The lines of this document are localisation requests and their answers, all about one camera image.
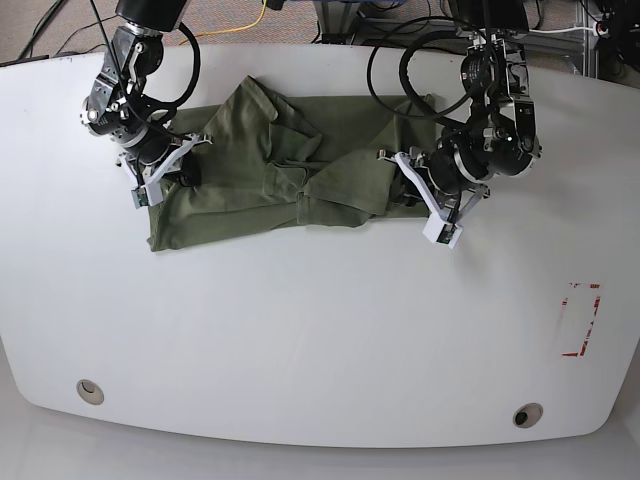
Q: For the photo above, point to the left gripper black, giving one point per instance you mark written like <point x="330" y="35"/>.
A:
<point x="450" y="174"/>

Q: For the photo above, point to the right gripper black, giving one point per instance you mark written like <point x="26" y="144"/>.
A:
<point x="152" y="156"/>

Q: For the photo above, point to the olive green t-shirt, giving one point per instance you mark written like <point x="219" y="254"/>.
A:
<point x="276" y="162"/>

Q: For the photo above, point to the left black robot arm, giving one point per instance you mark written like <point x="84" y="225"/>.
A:
<point x="499" y="137"/>

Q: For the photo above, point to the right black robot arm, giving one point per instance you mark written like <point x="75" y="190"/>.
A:
<point x="118" y="108"/>

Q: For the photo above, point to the red tape rectangle marking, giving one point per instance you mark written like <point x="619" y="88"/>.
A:
<point x="578" y="314"/>

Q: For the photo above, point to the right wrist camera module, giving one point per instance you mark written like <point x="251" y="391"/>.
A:
<point x="147" y="195"/>

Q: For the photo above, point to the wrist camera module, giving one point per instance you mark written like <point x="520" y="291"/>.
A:
<point x="147" y="195"/>
<point x="439" y="231"/>

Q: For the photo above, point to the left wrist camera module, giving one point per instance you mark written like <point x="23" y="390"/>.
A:
<point x="439" y="231"/>

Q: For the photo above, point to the grey aluminium frame rail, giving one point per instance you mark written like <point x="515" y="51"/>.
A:
<point x="540" y="27"/>

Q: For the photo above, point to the left table cable grommet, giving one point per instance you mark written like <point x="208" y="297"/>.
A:
<point x="90" y="392"/>

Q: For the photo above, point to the table cable grommet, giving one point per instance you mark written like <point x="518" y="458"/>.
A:
<point x="528" y="415"/>
<point x="90" y="392"/>

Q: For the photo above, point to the right table cable grommet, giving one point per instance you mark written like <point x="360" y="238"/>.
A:
<point x="528" y="415"/>

